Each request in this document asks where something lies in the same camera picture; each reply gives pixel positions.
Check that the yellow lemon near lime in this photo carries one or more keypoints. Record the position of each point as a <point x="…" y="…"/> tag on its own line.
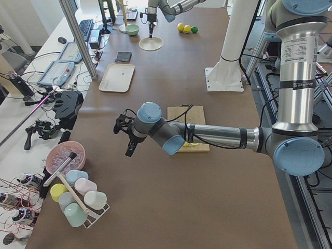
<point x="187" y="29"/>

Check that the grey cup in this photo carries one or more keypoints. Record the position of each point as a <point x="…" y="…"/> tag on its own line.
<point x="65" y="199"/>

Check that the mint green bowl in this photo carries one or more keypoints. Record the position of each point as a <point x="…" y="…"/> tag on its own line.
<point x="132" y="29"/>

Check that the far teach pendant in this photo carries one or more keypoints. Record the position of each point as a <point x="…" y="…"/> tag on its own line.
<point x="70" y="53"/>

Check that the pink cup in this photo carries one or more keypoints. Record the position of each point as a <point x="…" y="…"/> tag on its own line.
<point x="83" y="185"/>

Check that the yellow lemon outer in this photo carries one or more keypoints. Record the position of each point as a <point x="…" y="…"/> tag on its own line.
<point x="180" y="27"/>

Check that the teach pendant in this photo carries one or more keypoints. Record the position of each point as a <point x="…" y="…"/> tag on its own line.
<point x="56" y="74"/>
<point x="70" y="53"/>

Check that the black bottle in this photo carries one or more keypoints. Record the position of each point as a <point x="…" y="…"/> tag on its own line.
<point x="20" y="84"/>

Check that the bamboo cutting board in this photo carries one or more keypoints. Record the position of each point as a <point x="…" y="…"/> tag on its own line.
<point x="195" y="115"/>

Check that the grey folded cloth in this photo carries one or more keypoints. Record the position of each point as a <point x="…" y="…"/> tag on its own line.
<point x="123" y="56"/>

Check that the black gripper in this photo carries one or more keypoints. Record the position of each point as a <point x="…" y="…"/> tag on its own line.
<point x="150" y="20"/>
<point x="134" y="139"/>

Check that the black computer mouse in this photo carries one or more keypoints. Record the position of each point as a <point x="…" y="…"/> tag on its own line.
<point x="62" y="40"/>

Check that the black plastic stand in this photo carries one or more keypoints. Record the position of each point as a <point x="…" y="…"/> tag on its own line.
<point x="66" y="107"/>

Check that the black keyboard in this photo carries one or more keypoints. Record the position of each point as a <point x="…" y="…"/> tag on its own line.
<point x="85" y="28"/>

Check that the yellow cup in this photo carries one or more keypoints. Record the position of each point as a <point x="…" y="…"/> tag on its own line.
<point x="57" y="190"/>

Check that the pink ice bowl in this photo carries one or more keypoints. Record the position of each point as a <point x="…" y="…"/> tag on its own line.
<point x="61" y="152"/>

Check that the aluminium frame post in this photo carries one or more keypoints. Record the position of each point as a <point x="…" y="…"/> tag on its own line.
<point x="74" y="27"/>

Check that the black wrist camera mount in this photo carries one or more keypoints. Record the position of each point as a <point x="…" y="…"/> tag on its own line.
<point x="123" y="122"/>
<point x="142" y="14"/>

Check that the white cup rack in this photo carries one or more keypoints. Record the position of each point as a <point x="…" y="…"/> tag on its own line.
<point x="93" y="215"/>

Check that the blue cup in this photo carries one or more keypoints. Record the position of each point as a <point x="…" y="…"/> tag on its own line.
<point x="73" y="175"/>

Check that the metal tongs in ice bowl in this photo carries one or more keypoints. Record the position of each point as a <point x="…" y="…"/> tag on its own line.
<point x="48" y="181"/>

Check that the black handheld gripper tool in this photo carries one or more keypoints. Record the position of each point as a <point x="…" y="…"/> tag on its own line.
<point x="45" y="129"/>

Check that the lower lemon slice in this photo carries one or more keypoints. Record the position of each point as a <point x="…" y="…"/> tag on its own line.
<point x="188" y="144"/>

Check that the white cup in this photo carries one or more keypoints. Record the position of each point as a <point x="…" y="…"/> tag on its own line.
<point x="95" y="199"/>

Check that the mint cup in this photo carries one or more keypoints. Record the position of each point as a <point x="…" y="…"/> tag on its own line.
<point x="75" y="215"/>

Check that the cream round plate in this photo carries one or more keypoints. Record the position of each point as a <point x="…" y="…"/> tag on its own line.
<point x="151" y="44"/>

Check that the round wooden stand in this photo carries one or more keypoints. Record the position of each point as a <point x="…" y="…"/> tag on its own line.
<point x="123" y="27"/>

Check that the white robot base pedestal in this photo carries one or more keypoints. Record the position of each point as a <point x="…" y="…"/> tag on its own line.
<point x="225" y="76"/>

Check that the green lime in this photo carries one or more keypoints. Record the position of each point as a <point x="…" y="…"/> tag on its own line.
<point x="194" y="29"/>

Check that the near teach pendant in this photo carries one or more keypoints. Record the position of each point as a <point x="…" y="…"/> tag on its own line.
<point x="56" y="74"/>

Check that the cream rabbit tray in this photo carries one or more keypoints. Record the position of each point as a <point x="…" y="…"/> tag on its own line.
<point x="117" y="78"/>

